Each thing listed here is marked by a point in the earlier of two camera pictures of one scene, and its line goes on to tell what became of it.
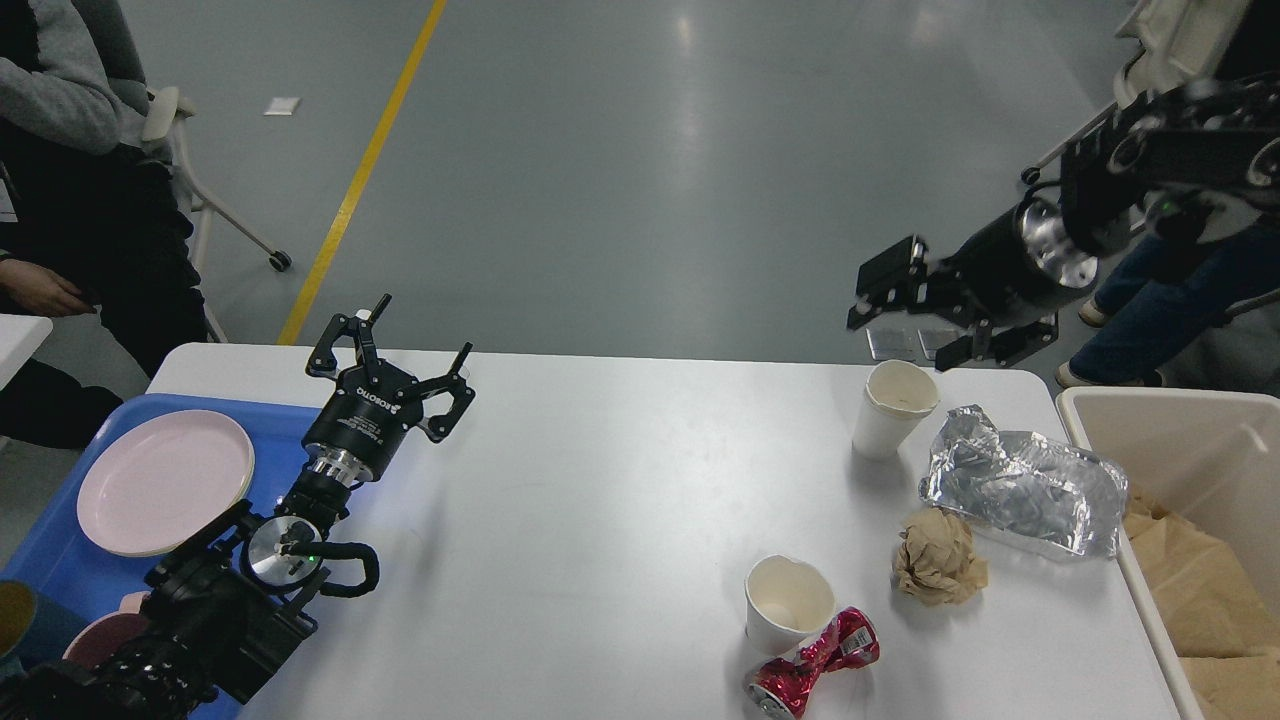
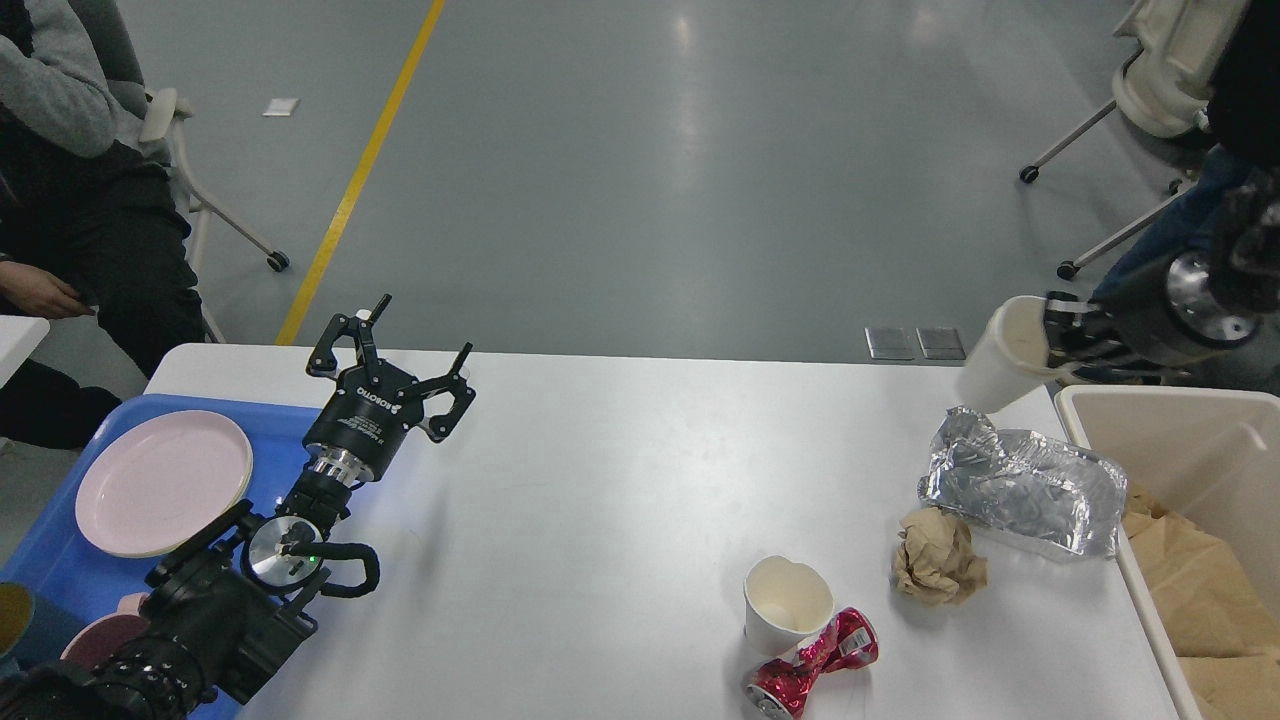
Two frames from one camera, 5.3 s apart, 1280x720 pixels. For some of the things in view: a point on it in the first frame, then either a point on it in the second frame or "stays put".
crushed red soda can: (780, 688) stays put
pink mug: (112, 635) stays put
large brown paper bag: (1234, 674) stays put
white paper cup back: (897, 396) → (1008, 356)
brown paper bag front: (1226, 641) stays put
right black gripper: (1015, 265) → (1184, 316)
